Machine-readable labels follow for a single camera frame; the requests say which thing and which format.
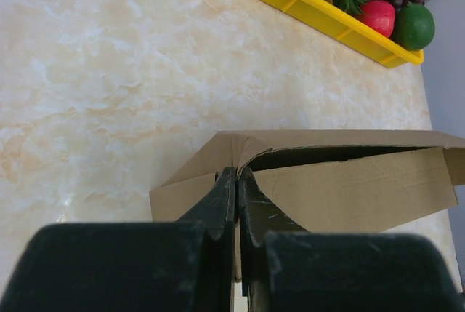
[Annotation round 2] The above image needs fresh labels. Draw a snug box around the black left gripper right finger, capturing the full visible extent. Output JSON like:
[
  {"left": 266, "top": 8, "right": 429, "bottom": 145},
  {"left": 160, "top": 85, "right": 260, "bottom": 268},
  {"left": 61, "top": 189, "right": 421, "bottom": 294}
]
[{"left": 238, "top": 169, "right": 464, "bottom": 311}]

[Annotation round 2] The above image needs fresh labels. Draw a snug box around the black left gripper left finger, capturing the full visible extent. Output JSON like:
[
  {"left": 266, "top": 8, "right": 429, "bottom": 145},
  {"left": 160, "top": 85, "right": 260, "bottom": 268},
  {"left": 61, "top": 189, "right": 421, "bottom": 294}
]
[{"left": 1, "top": 167, "right": 236, "bottom": 311}]

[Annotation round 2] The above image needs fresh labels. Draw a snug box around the brown cardboard box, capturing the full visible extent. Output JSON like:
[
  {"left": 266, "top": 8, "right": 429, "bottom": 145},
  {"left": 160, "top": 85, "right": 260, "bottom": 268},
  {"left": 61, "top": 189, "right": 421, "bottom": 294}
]
[{"left": 150, "top": 130, "right": 464, "bottom": 284}]

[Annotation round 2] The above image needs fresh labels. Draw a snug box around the yellow plastic tray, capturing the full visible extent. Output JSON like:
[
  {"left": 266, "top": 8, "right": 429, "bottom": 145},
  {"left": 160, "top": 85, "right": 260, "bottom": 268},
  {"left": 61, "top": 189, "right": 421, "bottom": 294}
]
[{"left": 260, "top": 0, "right": 424, "bottom": 68}]

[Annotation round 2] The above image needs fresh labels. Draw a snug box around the red apple in front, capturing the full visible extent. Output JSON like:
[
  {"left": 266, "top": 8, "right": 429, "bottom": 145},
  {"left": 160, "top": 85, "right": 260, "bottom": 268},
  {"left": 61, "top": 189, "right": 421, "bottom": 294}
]
[{"left": 357, "top": 0, "right": 396, "bottom": 38}]

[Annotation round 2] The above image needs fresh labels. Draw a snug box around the green avocado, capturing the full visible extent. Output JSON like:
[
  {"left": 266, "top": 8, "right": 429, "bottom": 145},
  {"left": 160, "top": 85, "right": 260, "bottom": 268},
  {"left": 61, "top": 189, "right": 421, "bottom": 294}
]
[{"left": 391, "top": 3, "right": 436, "bottom": 51}]

